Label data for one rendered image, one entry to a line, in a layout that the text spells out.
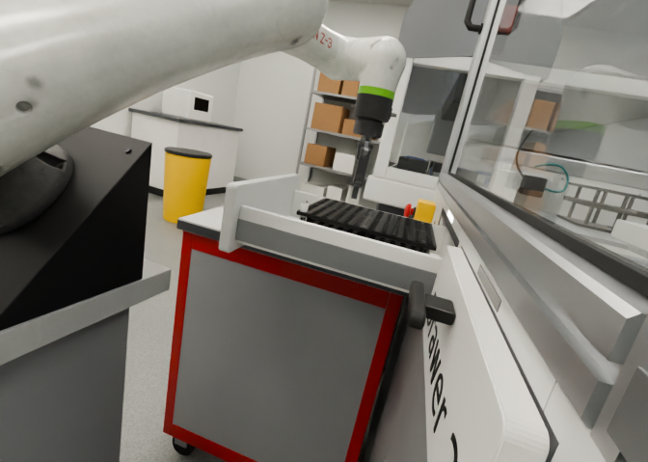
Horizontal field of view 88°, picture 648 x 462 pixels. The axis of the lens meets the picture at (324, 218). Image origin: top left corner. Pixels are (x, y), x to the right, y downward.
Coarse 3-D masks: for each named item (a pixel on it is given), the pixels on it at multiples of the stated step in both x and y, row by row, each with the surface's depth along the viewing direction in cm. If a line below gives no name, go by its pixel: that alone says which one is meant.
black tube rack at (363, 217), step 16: (320, 208) 59; (336, 208) 62; (352, 208) 65; (368, 208) 68; (320, 224) 61; (336, 224) 53; (352, 224) 53; (368, 224) 55; (384, 224) 58; (400, 224) 60; (416, 224) 62; (384, 240) 58; (400, 240) 50; (416, 240) 51; (432, 240) 53
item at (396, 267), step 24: (240, 216) 53; (264, 216) 51; (288, 216) 75; (240, 240) 53; (264, 240) 52; (288, 240) 51; (312, 240) 50; (336, 240) 49; (360, 240) 48; (312, 264) 51; (336, 264) 50; (360, 264) 49; (384, 264) 48; (408, 264) 47; (432, 264) 46; (408, 288) 47; (432, 288) 46
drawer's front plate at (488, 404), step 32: (448, 256) 37; (448, 288) 32; (480, 320) 22; (448, 352) 26; (480, 352) 19; (448, 384) 23; (480, 384) 17; (512, 384) 16; (448, 416) 21; (480, 416) 16; (512, 416) 14; (448, 448) 20; (480, 448) 15; (512, 448) 13; (544, 448) 13
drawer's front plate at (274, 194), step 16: (288, 176) 71; (240, 192) 51; (256, 192) 57; (272, 192) 63; (288, 192) 72; (224, 208) 51; (272, 208) 65; (288, 208) 75; (224, 224) 51; (224, 240) 52
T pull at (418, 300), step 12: (420, 288) 29; (420, 300) 27; (432, 300) 28; (444, 300) 28; (408, 312) 27; (420, 312) 25; (432, 312) 27; (444, 312) 26; (408, 324) 25; (420, 324) 25
